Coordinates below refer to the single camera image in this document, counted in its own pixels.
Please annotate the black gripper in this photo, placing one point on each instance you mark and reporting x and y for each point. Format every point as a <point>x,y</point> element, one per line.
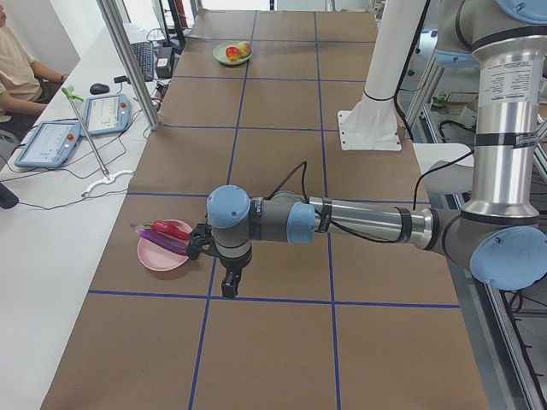
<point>234,264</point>

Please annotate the purple eggplant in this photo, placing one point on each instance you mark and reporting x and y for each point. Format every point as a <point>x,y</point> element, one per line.
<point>170,244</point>

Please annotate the red chili pepper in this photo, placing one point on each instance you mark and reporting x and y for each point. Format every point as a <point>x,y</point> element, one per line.
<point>169,229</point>

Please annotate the red pomegranate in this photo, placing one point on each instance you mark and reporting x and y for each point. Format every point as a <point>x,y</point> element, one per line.
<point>232,53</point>

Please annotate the pink yellow peach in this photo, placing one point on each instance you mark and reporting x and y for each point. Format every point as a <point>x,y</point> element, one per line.
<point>244,49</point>

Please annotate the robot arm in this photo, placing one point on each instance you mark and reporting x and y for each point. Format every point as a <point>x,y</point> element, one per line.
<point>495,234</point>

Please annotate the pink plate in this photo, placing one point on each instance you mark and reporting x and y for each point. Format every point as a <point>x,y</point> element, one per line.
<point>158,259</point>

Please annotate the white curved stand base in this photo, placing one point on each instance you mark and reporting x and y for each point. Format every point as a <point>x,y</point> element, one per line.
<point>104,183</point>

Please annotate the blue teach pendant far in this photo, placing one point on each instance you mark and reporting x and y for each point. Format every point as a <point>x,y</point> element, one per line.
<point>107,114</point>

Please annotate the blue teach pendant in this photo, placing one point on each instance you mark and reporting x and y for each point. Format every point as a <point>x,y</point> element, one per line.
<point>107,114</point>
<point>50,145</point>

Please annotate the blue teach pendant near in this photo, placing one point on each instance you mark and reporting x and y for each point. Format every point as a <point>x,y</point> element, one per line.
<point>50,145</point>

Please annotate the green plate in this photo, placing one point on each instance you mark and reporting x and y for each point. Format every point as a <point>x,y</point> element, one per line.
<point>220,54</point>

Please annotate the black computer mouse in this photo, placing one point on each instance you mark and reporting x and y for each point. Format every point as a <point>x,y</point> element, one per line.
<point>99,88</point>

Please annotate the black keyboard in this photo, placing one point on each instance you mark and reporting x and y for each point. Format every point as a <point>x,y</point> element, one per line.
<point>145,57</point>

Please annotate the metal rod with green clip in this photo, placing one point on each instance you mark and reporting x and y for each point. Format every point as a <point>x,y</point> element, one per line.
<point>68,92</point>

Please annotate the seated person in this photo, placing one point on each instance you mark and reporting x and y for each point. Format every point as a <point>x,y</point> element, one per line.
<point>27,85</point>

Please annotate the cardboard box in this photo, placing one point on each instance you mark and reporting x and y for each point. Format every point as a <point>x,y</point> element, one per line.
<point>460,106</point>

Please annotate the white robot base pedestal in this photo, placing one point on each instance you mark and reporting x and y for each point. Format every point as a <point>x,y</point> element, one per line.
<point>372,123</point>

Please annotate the aluminium frame post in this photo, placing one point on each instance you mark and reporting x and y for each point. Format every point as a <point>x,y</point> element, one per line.
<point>112,18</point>

